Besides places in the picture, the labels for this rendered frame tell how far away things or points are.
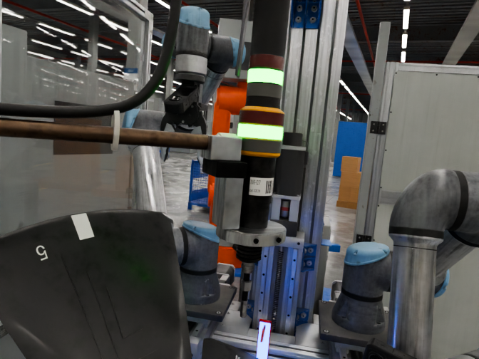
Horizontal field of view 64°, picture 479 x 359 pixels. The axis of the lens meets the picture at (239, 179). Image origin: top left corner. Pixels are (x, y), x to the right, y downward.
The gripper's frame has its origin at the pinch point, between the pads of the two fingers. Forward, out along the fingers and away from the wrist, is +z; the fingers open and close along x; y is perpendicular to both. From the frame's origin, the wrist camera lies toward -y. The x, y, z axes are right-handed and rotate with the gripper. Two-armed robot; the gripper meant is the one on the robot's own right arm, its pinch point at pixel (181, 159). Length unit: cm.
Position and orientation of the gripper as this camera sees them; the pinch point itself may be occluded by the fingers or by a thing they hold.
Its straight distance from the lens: 92.8
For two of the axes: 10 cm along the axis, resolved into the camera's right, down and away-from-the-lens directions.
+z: -0.9, 9.9, 1.2
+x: -9.8, -1.1, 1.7
